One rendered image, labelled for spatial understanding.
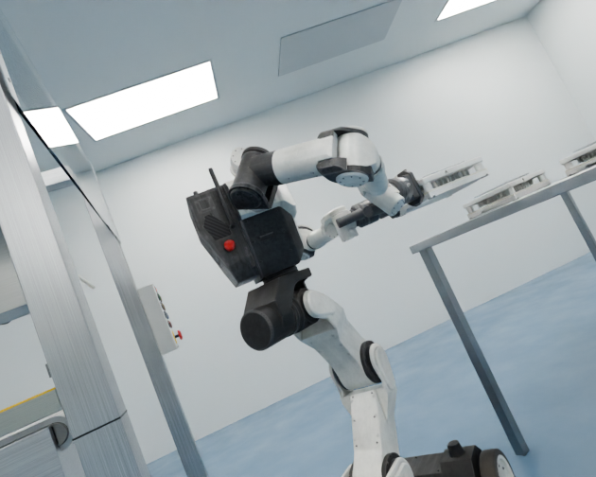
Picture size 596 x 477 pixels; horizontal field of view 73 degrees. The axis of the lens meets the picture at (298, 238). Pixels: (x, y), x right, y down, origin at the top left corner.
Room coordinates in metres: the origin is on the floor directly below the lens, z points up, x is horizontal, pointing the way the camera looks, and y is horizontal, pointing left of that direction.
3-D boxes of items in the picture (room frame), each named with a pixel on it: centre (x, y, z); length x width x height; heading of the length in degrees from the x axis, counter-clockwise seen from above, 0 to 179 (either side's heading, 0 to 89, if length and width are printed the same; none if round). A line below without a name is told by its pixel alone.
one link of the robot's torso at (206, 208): (1.27, 0.13, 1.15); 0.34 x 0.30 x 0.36; 15
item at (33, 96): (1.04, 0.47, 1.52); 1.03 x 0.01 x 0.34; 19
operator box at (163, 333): (1.56, 0.62, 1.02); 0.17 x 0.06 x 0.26; 19
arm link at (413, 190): (1.29, -0.37, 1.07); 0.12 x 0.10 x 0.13; 137
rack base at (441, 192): (1.45, -0.53, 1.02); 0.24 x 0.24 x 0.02; 15
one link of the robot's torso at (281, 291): (1.22, 0.13, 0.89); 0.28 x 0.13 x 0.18; 149
